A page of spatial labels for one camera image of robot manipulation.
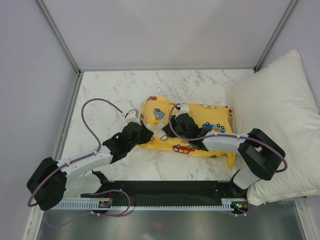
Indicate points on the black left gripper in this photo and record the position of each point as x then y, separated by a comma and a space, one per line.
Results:
146, 135

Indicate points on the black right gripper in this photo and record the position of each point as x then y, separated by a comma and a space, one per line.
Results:
167, 129

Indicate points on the yellow cartoon-print pillowcase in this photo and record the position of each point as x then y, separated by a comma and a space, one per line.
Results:
156, 111

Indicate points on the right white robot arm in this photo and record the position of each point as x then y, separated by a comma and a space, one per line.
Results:
262, 156

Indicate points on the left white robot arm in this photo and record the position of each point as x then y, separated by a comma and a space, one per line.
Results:
48, 183

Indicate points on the large white pillow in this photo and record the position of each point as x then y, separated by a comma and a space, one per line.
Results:
278, 100

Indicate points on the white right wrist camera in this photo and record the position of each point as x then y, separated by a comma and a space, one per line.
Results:
182, 108

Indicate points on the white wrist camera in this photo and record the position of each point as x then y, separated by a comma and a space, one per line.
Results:
133, 116
182, 108

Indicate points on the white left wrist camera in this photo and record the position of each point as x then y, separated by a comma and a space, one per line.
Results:
133, 116

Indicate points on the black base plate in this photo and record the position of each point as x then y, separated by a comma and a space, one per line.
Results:
165, 192

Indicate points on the white slotted cable duct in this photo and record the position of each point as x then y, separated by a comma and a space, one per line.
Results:
225, 204

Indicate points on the right aluminium frame post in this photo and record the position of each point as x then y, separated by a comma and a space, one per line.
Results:
276, 34

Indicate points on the aluminium frame post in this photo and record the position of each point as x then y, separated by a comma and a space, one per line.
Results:
276, 34
57, 34

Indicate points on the left aluminium frame post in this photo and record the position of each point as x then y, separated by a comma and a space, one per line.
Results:
57, 34

